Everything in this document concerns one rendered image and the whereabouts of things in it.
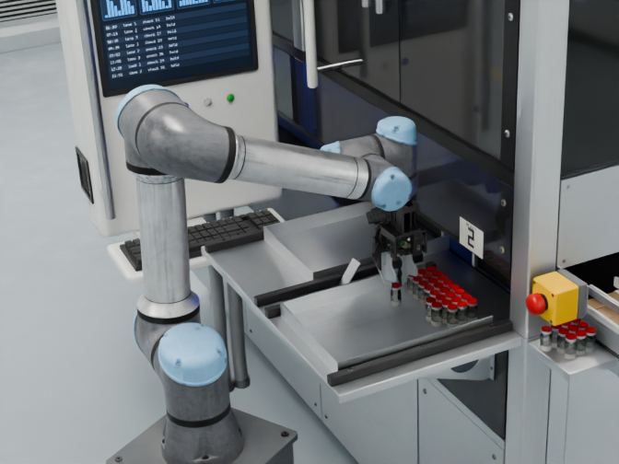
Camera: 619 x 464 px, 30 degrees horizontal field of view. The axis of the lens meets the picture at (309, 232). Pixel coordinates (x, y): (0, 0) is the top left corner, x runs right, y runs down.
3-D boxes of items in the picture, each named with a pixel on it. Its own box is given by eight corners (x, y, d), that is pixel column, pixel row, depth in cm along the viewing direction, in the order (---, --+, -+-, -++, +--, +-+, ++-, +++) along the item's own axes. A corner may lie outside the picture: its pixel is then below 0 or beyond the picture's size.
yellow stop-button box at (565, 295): (561, 300, 221) (564, 267, 218) (585, 317, 215) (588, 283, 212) (529, 310, 218) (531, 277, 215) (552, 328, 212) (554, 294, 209)
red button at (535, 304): (539, 306, 216) (540, 286, 215) (552, 315, 213) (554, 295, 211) (522, 310, 215) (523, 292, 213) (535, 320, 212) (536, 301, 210)
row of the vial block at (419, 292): (414, 289, 243) (414, 270, 241) (460, 327, 229) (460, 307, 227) (405, 292, 243) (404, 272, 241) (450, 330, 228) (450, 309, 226)
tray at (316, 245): (391, 207, 281) (391, 194, 279) (449, 249, 259) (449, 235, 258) (263, 239, 268) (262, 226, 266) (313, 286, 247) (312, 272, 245)
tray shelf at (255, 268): (381, 207, 286) (381, 200, 285) (554, 334, 228) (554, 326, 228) (201, 253, 268) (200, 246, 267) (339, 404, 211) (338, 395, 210)
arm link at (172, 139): (168, 118, 179) (425, 167, 203) (146, 98, 188) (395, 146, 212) (148, 187, 182) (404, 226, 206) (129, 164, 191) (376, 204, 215)
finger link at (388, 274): (389, 301, 231) (391, 260, 227) (375, 288, 235) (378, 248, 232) (402, 298, 232) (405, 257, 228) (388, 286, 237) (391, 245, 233)
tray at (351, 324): (425, 276, 249) (424, 261, 247) (492, 330, 227) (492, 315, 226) (280, 317, 236) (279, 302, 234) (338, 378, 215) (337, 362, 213)
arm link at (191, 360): (177, 429, 201) (169, 363, 195) (153, 390, 212) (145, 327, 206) (240, 410, 206) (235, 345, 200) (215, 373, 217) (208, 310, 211)
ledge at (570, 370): (585, 331, 229) (586, 323, 228) (628, 362, 218) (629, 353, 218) (527, 350, 224) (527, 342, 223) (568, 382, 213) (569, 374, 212)
